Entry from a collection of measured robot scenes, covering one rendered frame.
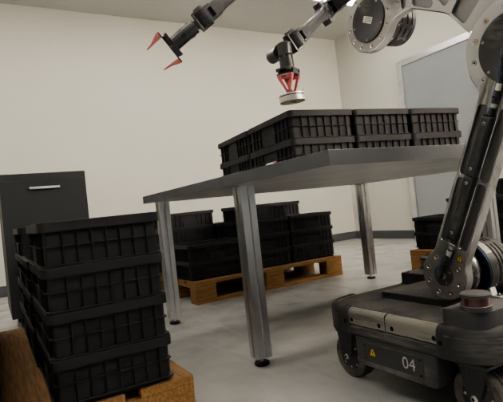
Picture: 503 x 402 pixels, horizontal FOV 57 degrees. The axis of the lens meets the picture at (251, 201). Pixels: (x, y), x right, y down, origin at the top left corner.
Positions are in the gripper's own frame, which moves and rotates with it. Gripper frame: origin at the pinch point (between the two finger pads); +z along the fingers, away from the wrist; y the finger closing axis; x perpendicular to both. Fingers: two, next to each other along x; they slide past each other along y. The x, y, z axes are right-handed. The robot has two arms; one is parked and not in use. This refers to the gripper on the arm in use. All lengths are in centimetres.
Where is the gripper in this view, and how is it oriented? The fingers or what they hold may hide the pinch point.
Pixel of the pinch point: (291, 91)
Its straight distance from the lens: 192.9
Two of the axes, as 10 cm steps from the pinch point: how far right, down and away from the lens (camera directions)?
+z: 1.5, 9.9, 0.2
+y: -4.7, 0.9, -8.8
